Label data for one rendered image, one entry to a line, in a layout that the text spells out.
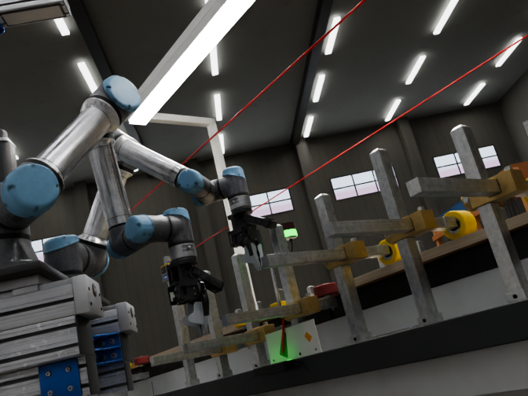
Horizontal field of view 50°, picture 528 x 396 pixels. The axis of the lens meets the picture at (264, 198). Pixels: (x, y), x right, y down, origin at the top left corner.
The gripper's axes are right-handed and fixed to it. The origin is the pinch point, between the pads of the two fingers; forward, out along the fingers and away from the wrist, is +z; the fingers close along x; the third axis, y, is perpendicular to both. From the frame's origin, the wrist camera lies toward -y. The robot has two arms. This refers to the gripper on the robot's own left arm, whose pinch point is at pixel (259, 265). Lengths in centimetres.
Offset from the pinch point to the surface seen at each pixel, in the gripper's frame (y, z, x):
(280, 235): -6.8, -8.8, -5.7
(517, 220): -79, 12, 4
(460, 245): -62, 13, -2
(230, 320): -0.6, 16.7, 22.5
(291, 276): -7.0, 5.5, -6.0
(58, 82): 662, -570, -489
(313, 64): 299, -551, -850
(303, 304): -11.4, 15.6, -1.7
